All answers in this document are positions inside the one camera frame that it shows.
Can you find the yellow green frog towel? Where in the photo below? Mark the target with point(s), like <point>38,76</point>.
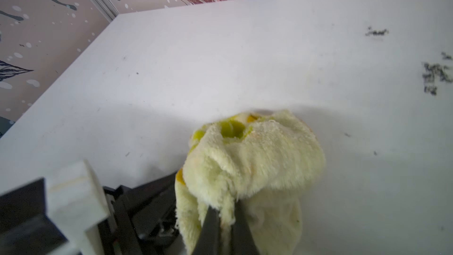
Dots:
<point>264,162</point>

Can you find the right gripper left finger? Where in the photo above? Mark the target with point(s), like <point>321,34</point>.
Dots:
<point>209,241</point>

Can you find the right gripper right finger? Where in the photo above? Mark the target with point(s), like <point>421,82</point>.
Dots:
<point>242,242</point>

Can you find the black digital watch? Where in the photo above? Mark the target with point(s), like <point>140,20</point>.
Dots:
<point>165,233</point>

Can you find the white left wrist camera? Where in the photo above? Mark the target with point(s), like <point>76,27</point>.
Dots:
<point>76,205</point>

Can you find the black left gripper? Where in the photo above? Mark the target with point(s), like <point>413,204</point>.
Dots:
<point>26,230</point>

